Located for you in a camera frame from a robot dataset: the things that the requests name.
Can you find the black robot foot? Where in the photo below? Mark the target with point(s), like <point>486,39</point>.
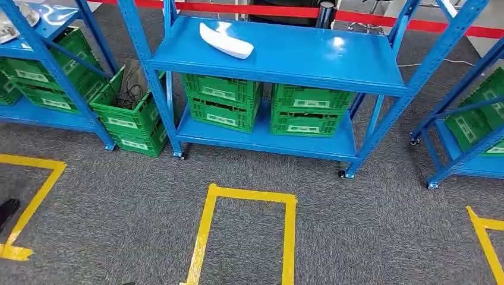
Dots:
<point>8,210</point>

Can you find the blue metal shelf rack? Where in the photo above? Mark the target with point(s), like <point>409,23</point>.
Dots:
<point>47,116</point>
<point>275,51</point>
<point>476,165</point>

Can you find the grey cloth bundle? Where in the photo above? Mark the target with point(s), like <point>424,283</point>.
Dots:
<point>134,78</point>

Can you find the yellow floor tape outline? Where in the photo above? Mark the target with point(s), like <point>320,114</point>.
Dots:
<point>208,220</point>

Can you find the white plastic trim part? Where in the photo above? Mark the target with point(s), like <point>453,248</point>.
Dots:
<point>226,43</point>

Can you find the silver plastic car part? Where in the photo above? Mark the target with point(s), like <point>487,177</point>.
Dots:
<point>15,23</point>

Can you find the red barrier belt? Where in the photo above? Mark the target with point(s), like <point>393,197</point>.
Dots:
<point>236,8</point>

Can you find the black barrier post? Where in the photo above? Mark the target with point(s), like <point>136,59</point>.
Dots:
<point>326,13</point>

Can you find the white partition panel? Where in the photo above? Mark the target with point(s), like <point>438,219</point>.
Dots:
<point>405,10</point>

